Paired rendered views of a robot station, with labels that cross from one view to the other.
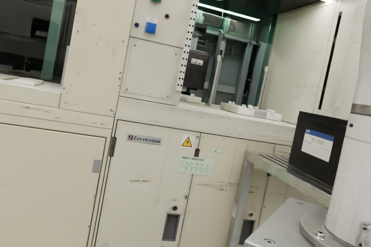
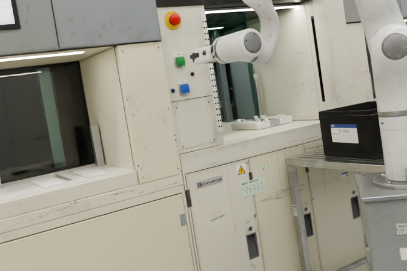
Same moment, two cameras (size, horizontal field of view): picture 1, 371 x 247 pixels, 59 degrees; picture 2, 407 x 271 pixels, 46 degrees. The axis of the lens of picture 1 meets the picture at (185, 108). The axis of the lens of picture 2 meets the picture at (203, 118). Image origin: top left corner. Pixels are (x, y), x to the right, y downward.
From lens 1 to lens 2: 88 cm
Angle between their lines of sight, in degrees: 14
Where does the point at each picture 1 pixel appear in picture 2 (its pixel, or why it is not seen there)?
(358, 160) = (393, 139)
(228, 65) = not seen: hidden behind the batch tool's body
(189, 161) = (248, 186)
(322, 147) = (349, 134)
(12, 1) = (14, 103)
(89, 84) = (155, 154)
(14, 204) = not seen: outside the picture
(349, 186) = (393, 153)
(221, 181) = (275, 191)
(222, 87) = not seen: hidden behind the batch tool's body
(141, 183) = (218, 219)
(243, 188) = (295, 189)
